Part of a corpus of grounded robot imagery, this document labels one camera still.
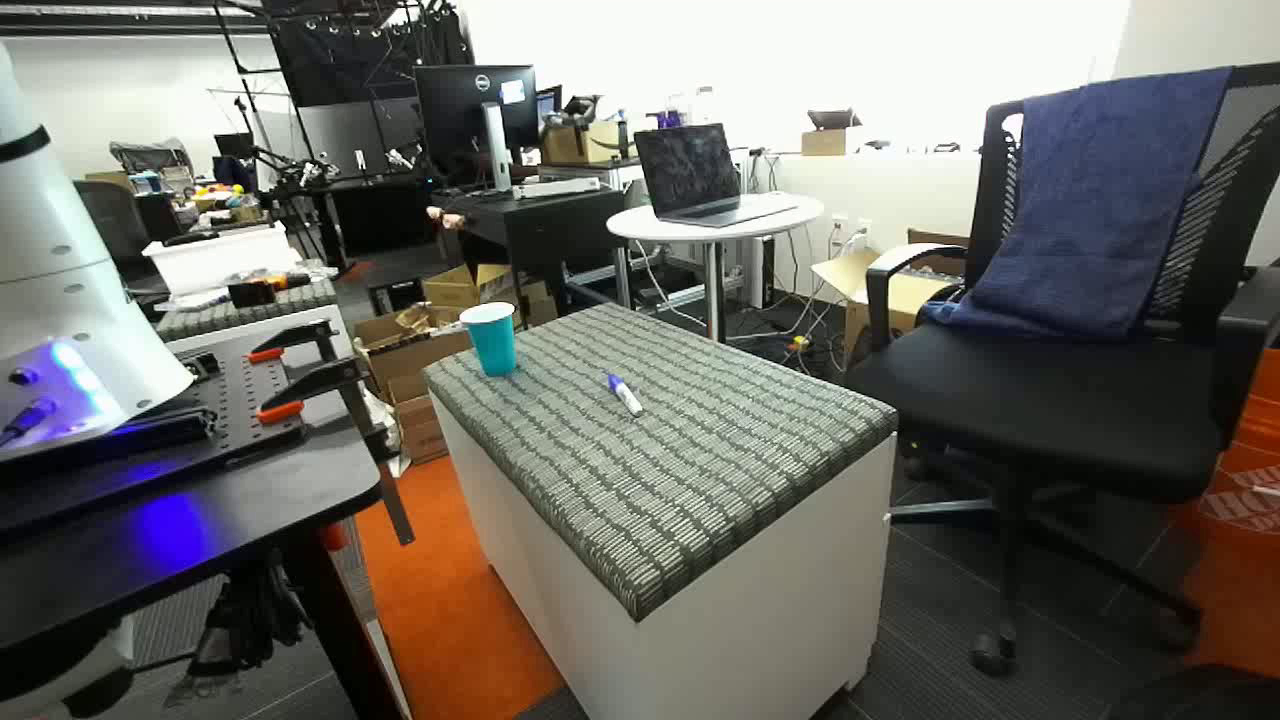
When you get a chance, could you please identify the grey patterned cushion pad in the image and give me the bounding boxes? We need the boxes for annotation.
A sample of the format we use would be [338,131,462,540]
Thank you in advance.
[422,299,902,624]

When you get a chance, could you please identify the dark blue cloth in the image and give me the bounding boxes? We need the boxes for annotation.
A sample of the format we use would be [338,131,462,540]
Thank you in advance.
[925,66,1235,344]

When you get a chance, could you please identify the round white table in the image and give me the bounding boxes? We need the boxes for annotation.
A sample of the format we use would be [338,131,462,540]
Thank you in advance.
[605,192,828,349]

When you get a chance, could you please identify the cluttered white workbench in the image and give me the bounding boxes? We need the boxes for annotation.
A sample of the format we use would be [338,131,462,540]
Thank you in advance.
[134,221,342,340]

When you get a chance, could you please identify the blue plastic cup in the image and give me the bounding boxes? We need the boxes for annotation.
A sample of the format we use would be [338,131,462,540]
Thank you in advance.
[455,299,521,381]

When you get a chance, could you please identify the printed cardboard floor box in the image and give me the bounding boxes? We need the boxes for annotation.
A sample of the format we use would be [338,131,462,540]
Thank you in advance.
[348,296,476,468]

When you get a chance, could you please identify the small cardboard shelf box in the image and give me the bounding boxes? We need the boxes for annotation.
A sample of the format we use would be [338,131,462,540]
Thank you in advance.
[794,108,867,161]

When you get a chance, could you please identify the large dark wall screen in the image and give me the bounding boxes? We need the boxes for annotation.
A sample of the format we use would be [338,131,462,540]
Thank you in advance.
[260,0,479,111]

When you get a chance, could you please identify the black background desk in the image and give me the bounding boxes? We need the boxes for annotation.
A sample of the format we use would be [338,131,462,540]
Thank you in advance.
[426,175,648,328]

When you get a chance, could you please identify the black mesh office chair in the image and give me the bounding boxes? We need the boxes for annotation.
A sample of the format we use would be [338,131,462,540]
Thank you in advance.
[845,60,1280,681]

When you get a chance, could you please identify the open flat cardboard box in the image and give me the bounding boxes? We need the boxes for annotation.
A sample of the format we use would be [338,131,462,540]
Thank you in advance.
[806,241,968,373]

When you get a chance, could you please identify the white storage cabinet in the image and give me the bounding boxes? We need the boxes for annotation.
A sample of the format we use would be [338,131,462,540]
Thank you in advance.
[430,390,900,720]

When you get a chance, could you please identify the black computer monitor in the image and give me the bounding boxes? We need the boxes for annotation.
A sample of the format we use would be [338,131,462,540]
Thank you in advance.
[410,60,545,199]

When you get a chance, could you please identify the orange handled black clamp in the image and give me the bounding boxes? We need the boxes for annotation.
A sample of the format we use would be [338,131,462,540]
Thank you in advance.
[245,314,359,375]
[250,364,421,546]

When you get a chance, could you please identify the blue capped white marker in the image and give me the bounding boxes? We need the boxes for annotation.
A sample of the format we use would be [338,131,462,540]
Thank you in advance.
[601,373,648,421]

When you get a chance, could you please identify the grey open laptop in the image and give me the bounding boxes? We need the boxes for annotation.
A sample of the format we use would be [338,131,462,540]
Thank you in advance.
[630,120,805,226]

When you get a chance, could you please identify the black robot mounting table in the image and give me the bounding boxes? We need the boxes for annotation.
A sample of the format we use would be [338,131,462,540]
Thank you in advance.
[0,421,409,720]

